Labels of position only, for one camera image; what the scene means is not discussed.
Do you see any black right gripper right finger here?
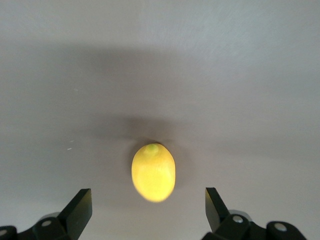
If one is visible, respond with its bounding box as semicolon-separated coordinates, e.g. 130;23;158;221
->
203;187;308;240

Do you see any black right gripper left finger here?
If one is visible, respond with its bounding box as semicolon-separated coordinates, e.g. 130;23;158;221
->
0;188;93;240

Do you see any yellow lemon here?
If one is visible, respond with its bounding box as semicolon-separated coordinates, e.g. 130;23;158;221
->
131;142;177;203

